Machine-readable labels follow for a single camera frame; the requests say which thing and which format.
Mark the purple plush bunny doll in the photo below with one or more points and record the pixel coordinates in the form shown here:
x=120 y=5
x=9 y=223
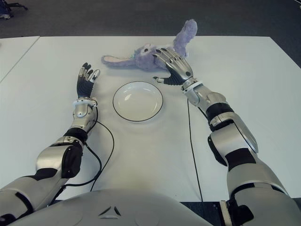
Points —
x=143 y=61

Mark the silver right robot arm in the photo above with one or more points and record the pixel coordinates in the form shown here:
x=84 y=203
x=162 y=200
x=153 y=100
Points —
x=235 y=146

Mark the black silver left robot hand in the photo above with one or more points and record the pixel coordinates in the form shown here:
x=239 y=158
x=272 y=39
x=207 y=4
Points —
x=84 y=87

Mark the white sneaker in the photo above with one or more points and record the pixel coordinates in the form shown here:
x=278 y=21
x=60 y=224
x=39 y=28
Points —
x=5 y=16

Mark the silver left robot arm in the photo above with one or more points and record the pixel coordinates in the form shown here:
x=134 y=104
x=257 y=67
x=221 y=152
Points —
x=81 y=113

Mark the black office chair base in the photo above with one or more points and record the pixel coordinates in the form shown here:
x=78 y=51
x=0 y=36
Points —
x=17 y=5

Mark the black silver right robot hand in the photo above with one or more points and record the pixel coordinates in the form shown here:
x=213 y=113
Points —
x=181 y=70

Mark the blue trouser leg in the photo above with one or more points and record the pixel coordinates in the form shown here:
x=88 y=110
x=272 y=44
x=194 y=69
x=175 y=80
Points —
x=4 y=7

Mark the white plate black rim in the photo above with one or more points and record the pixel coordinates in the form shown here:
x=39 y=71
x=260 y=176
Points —
x=138 y=101

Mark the grey robot torso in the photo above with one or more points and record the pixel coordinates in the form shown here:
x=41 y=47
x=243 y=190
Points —
x=113 y=209

